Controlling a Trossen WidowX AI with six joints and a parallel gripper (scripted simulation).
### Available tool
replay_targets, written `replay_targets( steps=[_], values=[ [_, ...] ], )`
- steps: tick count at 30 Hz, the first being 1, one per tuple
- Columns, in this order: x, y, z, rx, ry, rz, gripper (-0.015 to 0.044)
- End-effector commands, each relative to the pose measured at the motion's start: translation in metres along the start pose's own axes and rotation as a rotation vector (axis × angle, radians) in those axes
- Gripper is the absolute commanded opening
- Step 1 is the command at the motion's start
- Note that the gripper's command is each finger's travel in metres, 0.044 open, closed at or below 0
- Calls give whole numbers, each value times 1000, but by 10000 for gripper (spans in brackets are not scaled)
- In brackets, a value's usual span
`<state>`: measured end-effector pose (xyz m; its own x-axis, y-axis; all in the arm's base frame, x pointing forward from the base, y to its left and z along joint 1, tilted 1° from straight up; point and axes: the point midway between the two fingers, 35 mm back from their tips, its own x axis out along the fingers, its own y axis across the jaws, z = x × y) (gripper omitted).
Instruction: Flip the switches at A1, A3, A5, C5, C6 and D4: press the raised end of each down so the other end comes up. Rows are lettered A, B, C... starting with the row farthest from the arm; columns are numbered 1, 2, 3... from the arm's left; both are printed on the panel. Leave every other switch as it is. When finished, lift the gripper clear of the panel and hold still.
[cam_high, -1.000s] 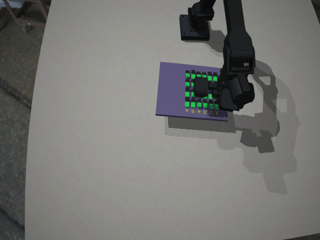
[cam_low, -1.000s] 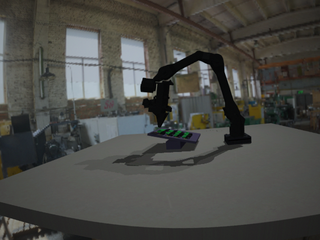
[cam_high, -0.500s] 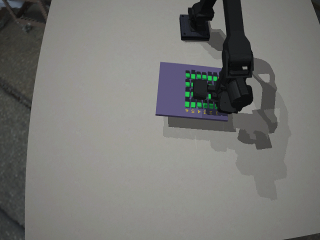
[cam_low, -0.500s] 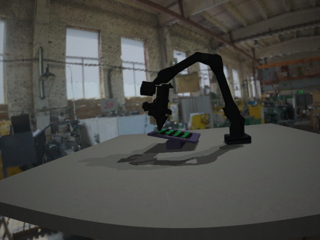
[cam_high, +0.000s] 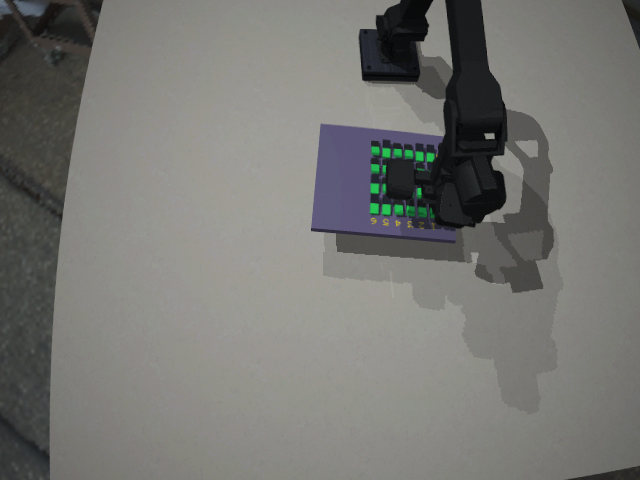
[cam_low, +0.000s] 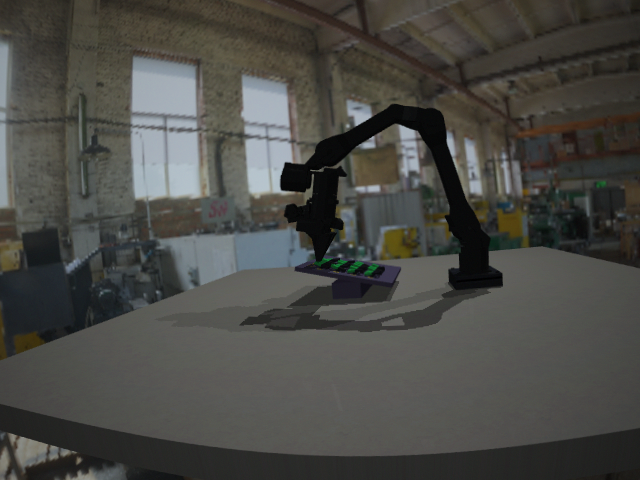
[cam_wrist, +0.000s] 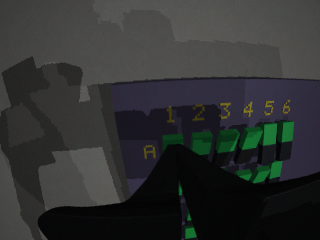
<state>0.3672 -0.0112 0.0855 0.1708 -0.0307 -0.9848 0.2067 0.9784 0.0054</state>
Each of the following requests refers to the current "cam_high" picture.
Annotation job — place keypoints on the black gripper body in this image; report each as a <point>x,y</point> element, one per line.
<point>401,178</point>

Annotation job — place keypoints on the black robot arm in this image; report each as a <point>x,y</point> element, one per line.
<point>473,106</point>

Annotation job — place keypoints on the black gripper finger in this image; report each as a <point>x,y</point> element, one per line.
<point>429,201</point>

